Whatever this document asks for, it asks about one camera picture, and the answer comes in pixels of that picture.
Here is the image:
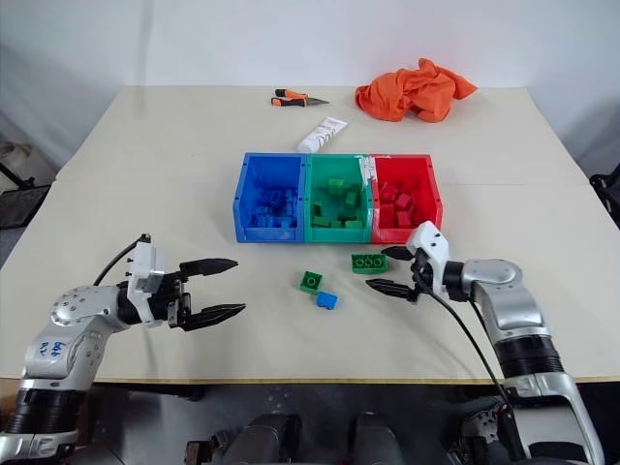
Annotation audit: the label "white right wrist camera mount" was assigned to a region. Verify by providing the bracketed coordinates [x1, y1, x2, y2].
[405, 221, 450, 295]

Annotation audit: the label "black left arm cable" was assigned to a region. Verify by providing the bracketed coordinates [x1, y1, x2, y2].
[92, 233, 151, 287]

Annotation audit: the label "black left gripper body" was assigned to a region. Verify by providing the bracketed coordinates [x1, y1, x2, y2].
[150, 268, 195, 332]

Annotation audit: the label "black stand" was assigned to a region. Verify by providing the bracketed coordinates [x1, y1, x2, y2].
[0, 139, 51, 230]

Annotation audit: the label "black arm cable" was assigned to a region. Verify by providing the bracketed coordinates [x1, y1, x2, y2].
[92, 233, 151, 287]
[411, 261, 527, 461]

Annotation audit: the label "blue plastic bin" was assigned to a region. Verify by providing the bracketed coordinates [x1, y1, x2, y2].
[233, 152, 311, 244]

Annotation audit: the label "long green building block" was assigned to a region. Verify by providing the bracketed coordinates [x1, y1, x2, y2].
[350, 253, 389, 277]

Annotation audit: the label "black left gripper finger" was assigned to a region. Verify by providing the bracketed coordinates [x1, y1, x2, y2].
[179, 258, 239, 280]
[183, 303, 247, 333]

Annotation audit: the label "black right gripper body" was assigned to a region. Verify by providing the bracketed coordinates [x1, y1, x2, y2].
[409, 251, 435, 304]

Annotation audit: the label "red plastic bin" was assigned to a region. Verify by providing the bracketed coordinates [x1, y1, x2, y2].
[368, 153, 445, 244]

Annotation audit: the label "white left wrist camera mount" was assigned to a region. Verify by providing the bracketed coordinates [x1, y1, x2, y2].
[124, 240, 169, 328]

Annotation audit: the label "orange crumpled cloth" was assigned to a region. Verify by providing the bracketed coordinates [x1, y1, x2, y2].
[355, 57, 480, 124]

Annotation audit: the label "orange black pliers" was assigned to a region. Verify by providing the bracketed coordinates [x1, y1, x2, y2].
[269, 87, 331, 109]

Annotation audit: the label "green plastic bin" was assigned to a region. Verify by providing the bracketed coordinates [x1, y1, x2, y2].
[302, 153, 375, 244]

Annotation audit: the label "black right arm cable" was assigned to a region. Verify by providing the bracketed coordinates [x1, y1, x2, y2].
[411, 261, 527, 461]

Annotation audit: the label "dark rounded shape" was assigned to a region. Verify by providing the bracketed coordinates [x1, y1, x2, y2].
[226, 411, 304, 465]

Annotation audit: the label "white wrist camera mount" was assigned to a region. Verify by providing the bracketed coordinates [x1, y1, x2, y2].
[124, 240, 169, 328]
[405, 221, 450, 295]

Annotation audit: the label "white tube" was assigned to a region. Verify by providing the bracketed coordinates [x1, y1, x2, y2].
[296, 117, 350, 153]

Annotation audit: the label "black chair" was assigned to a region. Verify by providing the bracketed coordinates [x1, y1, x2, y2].
[589, 162, 620, 220]

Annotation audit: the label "white tape strip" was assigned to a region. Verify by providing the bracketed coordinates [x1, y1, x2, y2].
[356, 155, 379, 188]

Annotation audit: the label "small green building block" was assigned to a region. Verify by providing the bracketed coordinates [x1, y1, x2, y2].
[296, 270, 325, 295]

